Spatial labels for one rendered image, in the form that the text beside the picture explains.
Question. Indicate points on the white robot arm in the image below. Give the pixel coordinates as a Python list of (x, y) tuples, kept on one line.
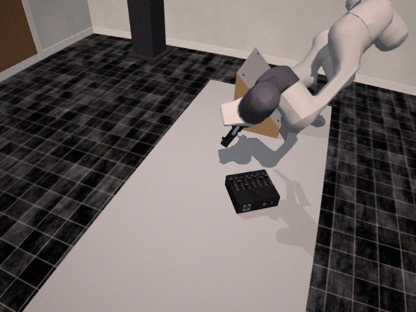
[(373, 22)]

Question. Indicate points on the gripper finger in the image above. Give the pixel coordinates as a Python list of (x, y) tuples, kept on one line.
[(230, 136)]

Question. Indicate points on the black lighting desk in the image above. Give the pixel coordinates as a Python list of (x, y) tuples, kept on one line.
[(251, 191)]

